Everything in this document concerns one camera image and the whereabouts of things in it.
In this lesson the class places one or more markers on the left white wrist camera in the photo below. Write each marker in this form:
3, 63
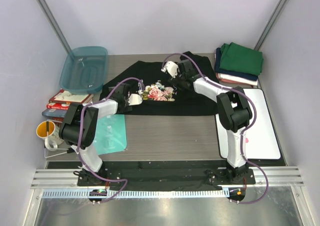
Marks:
135, 99

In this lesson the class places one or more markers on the white floral mug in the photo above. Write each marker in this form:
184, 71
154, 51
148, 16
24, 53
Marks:
52, 139

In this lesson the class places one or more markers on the aluminium corner post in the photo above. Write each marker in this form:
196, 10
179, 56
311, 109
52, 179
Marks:
271, 23
54, 24

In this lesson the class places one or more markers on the white slotted cable duct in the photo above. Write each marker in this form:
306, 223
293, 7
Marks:
100, 194

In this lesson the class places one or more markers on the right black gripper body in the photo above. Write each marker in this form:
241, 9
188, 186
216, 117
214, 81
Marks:
178, 82

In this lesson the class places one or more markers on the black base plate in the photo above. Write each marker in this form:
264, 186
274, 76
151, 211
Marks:
167, 176

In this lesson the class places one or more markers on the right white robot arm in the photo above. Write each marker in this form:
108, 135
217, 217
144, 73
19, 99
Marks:
234, 112

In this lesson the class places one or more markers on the left aluminium corner post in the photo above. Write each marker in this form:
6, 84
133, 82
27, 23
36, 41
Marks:
54, 24

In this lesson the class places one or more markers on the yellow mug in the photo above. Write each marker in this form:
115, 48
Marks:
45, 128

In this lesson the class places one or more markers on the green folded t shirt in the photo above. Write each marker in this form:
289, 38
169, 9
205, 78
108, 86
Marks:
235, 57

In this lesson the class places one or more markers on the teal plastic bin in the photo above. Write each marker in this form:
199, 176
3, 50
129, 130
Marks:
85, 70

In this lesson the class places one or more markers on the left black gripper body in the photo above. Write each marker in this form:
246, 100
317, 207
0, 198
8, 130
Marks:
127, 107

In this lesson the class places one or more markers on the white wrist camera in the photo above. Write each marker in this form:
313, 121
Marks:
135, 99
171, 68

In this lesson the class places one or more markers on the black floral t shirt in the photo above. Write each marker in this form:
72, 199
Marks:
160, 97

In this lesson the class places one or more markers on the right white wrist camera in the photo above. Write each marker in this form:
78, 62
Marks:
171, 68

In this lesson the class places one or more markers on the white whiteboard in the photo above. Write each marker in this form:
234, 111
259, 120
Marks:
261, 143

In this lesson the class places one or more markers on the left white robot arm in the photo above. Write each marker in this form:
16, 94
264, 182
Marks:
79, 125

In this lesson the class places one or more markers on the white folded t shirt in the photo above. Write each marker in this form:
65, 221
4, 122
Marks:
234, 79

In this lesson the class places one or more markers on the blue grey book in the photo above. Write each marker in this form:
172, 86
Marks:
54, 113

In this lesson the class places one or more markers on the aluminium rail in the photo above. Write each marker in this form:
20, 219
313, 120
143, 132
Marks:
272, 176

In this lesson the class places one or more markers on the right aluminium corner post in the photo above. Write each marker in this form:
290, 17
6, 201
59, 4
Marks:
271, 23

